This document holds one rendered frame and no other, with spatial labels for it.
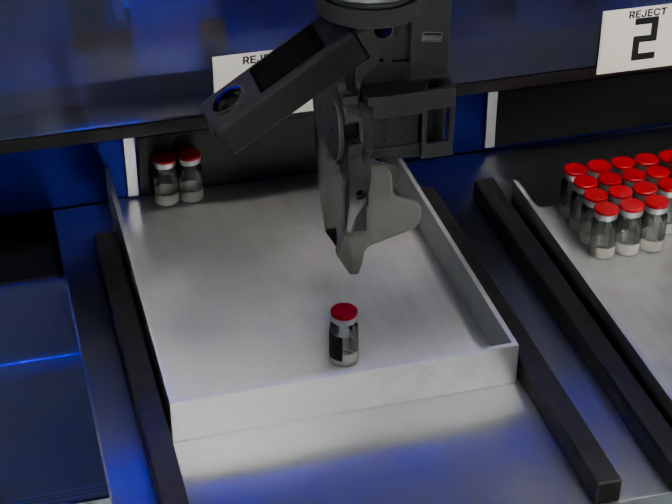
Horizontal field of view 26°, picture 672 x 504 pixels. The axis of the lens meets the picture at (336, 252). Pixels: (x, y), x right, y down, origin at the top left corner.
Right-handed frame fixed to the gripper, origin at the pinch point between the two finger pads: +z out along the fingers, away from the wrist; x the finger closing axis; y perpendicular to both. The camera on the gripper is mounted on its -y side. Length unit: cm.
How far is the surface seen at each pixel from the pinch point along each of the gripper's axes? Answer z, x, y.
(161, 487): 8.3, -12.7, -15.6
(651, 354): 10.2, -5.8, 23.4
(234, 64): -5.4, 20.0, -3.2
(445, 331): 10.3, 1.1, 9.1
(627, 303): 10.3, 0.9, 24.5
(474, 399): 10.4, -7.1, 8.6
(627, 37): -3.5, 20.0, 31.5
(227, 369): 10.3, 0.9, -8.4
